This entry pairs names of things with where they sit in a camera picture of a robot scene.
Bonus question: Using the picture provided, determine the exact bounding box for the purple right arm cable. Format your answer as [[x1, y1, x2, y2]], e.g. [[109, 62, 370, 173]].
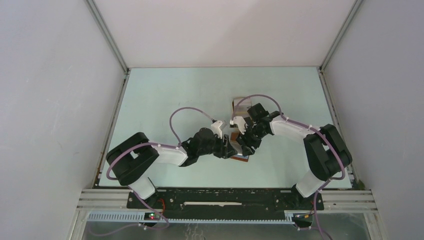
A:
[[231, 94, 347, 181]]

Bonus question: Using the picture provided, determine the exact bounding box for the aluminium frame rail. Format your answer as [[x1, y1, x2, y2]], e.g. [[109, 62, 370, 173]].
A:
[[75, 189, 378, 224]]

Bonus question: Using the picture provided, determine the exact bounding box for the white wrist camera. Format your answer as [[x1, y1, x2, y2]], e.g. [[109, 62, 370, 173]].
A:
[[210, 120, 227, 140], [230, 116, 248, 135]]

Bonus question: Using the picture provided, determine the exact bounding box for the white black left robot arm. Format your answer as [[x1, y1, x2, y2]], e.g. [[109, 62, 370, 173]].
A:
[[106, 127, 238, 208]]

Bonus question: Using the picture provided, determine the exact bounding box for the brown leather card holder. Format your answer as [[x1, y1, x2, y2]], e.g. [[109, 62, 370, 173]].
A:
[[229, 131, 249, 163]]

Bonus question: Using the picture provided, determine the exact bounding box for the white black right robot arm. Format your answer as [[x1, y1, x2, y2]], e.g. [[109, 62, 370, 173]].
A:
[[230, 103, 353, 209]]

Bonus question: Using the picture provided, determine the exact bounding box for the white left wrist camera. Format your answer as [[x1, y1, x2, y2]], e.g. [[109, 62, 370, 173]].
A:
[[210, 120, 227, 140]]

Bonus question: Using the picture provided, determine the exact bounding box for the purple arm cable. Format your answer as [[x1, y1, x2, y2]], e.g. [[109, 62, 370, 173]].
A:
[[231, 94, 347, 181], [105, 106, 218, 181]]

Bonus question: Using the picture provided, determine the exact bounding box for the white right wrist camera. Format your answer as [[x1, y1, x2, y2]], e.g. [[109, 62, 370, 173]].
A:
[[230, 116, 248, 135]]

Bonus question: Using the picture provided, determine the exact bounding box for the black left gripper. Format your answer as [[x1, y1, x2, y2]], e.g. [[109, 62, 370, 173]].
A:
[[197, 131, 237, 159]]

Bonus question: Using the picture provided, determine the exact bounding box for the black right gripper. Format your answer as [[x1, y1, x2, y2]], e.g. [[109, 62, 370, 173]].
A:
[[235, 124, 268, 158]]

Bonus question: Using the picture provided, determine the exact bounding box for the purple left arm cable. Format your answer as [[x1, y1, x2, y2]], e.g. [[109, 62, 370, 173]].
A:
[[105, 106, 218, 181]]

